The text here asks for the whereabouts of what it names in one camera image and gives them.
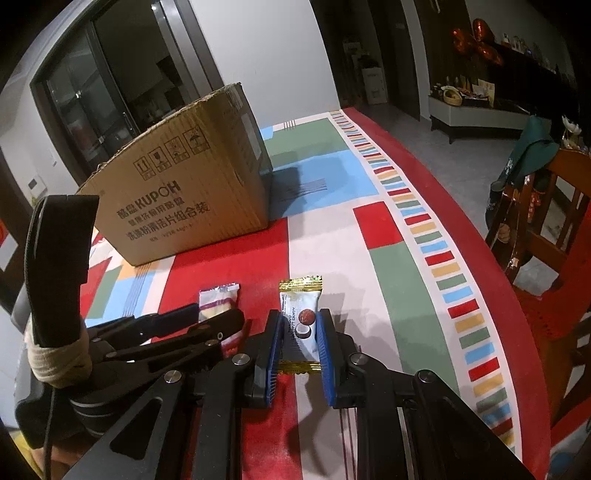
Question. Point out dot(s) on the green cloth bag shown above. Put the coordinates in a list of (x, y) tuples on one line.
[(531, 152)]

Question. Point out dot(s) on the red paper door poster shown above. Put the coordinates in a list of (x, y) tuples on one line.
[(4, 249)]

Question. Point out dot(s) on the white paper bag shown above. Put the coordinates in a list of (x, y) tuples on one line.
[(374, 85)]

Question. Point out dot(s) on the white sideboard cabinet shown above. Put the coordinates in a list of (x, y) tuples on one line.
[(480, 115)]

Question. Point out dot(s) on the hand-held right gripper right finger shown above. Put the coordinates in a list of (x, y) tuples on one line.
[(325, 357)]

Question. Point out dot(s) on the brown cardboard box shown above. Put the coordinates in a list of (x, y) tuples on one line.
[(184, 184)]

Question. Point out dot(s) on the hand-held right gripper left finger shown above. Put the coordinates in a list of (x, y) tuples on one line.
[(272, 355)]

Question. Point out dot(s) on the red wooden chair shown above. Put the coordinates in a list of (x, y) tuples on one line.
[(545, 258)]

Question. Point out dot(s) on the red balloons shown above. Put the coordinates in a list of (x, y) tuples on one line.
[(478, 39)]

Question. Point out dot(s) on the wall intercom panel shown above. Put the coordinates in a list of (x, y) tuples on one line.
[(37, 186)]

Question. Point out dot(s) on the dark glass door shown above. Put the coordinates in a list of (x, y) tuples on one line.
[(106, 78)]

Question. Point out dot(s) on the white packet with gold edges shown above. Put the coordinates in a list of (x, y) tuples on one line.
[(300, 300)]

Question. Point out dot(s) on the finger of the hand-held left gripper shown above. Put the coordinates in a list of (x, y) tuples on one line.
[(184, 341), (147, 325)]

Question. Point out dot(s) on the clear pink-topped snack packet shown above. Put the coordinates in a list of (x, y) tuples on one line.
[(219, 300)]

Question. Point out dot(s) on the colourful patchwork tablecloth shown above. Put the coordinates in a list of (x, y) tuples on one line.
[(415, 277)]

